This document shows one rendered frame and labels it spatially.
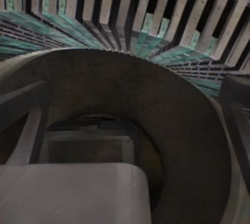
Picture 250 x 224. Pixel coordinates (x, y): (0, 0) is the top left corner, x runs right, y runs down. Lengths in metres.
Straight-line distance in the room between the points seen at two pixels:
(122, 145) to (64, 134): 0.29
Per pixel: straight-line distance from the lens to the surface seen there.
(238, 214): 1.63
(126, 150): 1.14
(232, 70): 0.36
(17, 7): 0.34
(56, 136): 1.17
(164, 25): 0.32
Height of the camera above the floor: 1.36
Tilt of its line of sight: 83 degrees down
